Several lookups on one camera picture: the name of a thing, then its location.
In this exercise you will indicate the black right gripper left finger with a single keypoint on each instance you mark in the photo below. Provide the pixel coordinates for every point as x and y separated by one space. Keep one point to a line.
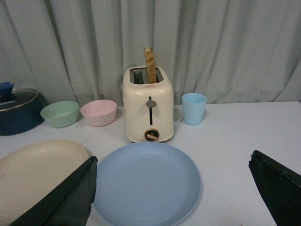
69 204

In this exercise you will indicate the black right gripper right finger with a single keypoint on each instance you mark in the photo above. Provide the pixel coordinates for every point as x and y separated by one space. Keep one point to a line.
279 187

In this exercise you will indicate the blue plastic plate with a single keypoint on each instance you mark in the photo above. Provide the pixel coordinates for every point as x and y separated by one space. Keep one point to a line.
147 184

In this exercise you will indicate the cream plastic plate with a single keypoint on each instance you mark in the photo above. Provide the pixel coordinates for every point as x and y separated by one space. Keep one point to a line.
30 173

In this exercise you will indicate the green plastic bowl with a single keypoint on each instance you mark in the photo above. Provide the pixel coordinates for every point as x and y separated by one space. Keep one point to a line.
61 114

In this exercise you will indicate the pink plastic bowl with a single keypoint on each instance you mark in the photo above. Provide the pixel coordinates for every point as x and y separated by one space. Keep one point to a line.
99 113

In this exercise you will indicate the dark blue cooking pot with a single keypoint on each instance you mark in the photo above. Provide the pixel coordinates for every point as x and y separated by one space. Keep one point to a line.
21 119

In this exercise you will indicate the glass pot lid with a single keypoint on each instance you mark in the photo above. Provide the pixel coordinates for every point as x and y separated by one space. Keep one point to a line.
11 98

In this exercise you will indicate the light blue plastic cup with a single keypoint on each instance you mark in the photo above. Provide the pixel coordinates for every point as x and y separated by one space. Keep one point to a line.
193 106

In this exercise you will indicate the cream two-slot toaster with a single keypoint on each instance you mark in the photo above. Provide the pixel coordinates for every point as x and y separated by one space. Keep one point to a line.
149 107

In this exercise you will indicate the grey curtain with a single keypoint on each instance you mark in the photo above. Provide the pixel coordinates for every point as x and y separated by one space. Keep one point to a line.
231 51

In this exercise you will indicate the toasted bread slice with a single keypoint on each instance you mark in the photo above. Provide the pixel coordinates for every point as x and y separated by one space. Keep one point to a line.
150 64

